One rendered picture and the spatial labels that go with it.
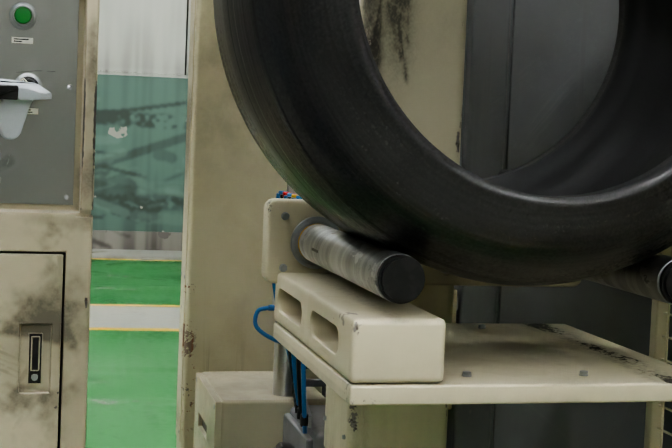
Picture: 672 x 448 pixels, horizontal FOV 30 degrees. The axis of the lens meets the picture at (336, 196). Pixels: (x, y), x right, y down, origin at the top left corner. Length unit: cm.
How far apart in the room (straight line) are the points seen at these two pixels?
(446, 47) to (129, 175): 879
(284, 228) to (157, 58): 890
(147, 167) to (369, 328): 915
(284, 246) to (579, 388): 42
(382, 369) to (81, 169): 79
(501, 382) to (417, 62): 48
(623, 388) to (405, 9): 54
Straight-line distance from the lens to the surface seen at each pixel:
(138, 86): 1024
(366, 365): 113
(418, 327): 114
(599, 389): 122
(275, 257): 145
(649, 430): 170
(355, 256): 121
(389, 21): 151
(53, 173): 186
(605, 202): 117
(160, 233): 1025
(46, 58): 186
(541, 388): 119
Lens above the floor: 103
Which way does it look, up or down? 3 degrees down
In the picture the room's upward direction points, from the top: 2 degrees clockwise
